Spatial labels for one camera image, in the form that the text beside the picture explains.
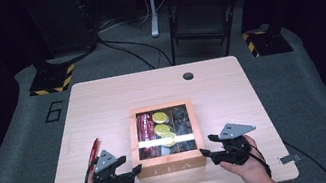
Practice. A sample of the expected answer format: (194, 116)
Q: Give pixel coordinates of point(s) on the yellow round packet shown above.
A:
(162, 129)
(160, 117)
(169, 139)

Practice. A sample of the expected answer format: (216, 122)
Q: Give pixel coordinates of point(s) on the grey tape strip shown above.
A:
(289, 159)

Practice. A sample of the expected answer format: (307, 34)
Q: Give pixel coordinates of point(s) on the black folding chair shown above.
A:
(201, 13)

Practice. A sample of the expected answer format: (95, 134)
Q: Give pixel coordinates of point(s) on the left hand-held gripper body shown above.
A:
(107, 179)

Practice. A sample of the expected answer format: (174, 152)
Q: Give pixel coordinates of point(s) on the red stick packet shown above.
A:
(146, 126)
(95, 152)

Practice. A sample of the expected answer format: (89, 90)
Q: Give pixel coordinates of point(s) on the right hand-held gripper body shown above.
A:
(236, 151)

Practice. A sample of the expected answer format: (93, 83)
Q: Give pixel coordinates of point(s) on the black table grommet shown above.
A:
(188, 76)

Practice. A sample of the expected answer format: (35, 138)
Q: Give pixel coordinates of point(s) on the striped black stand base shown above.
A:
(52, 80)
(269, 44)

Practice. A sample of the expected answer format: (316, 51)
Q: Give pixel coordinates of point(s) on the wooden tea box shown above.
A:
(170, 166)

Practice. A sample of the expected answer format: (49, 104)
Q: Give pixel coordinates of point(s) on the pile of dark packets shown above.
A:
(182, 122)

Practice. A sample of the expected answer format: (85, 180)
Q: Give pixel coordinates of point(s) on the person's right hand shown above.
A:
(254, 170)

